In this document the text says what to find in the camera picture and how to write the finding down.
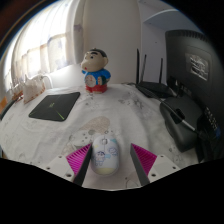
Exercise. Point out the white patterned curtain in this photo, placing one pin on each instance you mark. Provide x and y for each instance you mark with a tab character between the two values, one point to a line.
43	43

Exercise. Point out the black keyboard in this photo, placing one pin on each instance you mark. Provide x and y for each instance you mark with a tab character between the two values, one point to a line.
6	109

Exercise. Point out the white cartoon-print computer mouse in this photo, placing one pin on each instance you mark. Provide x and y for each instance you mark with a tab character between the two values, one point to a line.
105	156

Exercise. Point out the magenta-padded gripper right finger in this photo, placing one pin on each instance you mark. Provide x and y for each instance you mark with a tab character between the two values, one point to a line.
145	159

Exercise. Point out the black computer monitor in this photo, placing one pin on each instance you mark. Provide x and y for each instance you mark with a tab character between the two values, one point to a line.
200	86

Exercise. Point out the black mouse pad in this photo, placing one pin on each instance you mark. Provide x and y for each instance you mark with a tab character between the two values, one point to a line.
55	106

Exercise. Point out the cartoon boy figurine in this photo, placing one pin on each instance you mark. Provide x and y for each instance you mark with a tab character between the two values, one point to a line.
96	71

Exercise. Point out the white printed tablecloth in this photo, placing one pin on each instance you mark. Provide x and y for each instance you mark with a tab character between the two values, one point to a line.
43	136

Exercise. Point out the black router with antennas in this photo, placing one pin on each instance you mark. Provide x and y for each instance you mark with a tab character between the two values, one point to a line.
156	88

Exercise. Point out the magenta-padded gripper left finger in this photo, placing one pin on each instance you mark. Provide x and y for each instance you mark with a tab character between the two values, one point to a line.
78	160

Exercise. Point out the white wall shelf unit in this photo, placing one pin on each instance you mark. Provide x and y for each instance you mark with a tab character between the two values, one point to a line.
166	16

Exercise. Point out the wooden rack with glasses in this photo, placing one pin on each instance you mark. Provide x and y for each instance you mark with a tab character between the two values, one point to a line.
17	91

